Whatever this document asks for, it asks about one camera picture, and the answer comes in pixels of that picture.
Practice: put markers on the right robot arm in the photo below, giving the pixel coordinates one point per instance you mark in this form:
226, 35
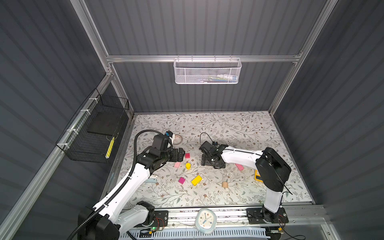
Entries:
274, 171

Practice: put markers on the white wire mesh basket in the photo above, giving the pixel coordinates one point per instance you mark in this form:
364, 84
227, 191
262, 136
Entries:
207, 71

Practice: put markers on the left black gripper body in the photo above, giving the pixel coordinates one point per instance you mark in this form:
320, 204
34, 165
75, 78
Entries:
171, 156

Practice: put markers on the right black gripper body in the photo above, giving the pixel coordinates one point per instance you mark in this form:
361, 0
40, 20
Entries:
207, 161

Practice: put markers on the yellow rectangular block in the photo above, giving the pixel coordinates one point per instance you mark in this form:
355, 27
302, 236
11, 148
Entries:
196, 180

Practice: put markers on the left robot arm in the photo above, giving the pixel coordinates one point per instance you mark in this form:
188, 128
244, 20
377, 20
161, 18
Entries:
105, 220

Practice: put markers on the black wire basket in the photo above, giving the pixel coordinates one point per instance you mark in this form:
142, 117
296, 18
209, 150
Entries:
79, 145

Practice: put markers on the roll of clear tape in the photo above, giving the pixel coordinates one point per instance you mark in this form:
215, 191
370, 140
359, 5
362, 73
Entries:
177, 139

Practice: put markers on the magenta square block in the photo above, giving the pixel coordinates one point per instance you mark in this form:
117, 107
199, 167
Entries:
182, 180

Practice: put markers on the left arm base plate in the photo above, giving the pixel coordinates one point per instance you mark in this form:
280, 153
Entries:
156, 219

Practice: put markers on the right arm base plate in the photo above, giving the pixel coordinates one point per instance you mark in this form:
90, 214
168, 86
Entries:
264, 216

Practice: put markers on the white round clock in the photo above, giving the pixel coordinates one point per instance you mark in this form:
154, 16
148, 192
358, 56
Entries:
206, 221

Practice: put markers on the yellow calculator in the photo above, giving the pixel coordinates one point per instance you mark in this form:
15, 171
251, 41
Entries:
258, 176

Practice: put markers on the black foam pad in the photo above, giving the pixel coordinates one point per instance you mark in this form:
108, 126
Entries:
105, 124

